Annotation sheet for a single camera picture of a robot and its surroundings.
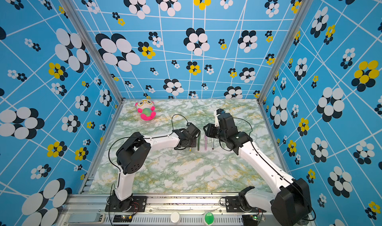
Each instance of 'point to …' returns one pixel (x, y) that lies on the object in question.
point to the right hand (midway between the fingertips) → (206, 128)
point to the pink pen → (205, 142)
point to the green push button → (209, 218)
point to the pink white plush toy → (145, 107)
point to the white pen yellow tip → (190, 149)
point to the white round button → (175, 217)
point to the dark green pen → (198, 143)
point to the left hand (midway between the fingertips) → (194, 141)
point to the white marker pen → (213, 148)
